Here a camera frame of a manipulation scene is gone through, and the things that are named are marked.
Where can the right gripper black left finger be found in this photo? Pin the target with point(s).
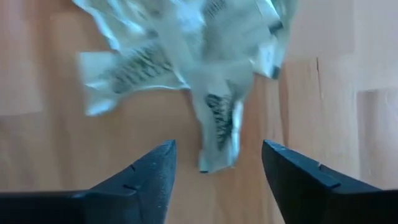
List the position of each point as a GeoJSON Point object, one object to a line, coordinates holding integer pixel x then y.
{"type": "Point", "coordinates": [124, 202]}

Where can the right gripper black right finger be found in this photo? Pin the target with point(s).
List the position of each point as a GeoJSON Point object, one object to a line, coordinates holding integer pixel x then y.
{"type": "Point", "coordinates": [311, 193]}

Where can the green white sweetener packet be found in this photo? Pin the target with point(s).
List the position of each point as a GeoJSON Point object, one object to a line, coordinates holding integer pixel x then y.
{"type": "Point", "coordinates": [242, 34]}
{"type": "Point", "coordinates": [149, 18]}
{"type": "Point", "coordinates": [217, 124]}

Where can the clear plastic wrapper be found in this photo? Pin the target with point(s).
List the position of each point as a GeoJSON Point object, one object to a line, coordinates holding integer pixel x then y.
{"type": "Point", "coordinates": [133, 71]}

